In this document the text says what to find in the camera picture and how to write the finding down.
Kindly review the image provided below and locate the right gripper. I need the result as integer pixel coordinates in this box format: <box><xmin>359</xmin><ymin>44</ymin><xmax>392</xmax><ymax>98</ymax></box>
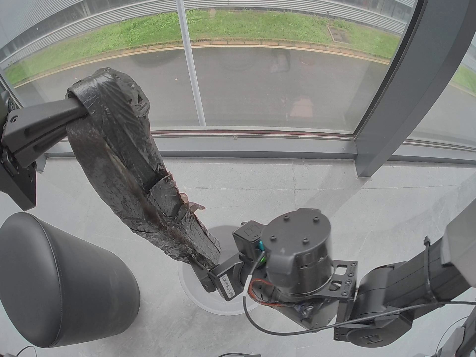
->
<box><xmin>188</xmin><ymin>253</ymin><xmax>274</xmax><ymax>304</ymax></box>

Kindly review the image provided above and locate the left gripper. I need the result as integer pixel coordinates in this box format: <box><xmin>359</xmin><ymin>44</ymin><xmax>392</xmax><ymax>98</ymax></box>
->
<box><xmin>0</xmin><ymin>89</ymin><xmax>89</xmax><ymax>211</ymax></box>

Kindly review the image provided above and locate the black plastic bag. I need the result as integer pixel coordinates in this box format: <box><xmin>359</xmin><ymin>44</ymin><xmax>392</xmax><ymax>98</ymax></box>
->
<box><xmin>66</xmin><ymin>67</ymin><xmax>222</xmax><ymax>272</ymax></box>

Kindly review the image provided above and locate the white trash bin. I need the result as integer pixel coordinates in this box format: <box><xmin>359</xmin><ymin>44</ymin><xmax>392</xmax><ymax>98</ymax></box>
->
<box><xmin>178</xmin><ymin>225</ymin><xmax>261</xmax><ymax>316</ymax></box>

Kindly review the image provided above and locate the dark grey round chair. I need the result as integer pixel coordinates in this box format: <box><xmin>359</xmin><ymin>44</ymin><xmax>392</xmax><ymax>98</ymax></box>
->
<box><xmin>0</xmin><ymin>212</ymin><xmax>141</xmax><ymax>349</ymax></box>

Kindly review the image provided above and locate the window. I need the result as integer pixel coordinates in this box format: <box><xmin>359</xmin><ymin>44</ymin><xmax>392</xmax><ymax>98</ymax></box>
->
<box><xmin>0</xmin><ymin>0</ymin><xmax>476</xmax><ymax>179</ymax></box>

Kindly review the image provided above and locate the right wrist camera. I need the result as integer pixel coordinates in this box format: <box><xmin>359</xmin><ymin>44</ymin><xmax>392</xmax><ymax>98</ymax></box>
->
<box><xmin>232</xmin><ymin>220</ymin><xmax>266</xmax><ymax>265</ymax></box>

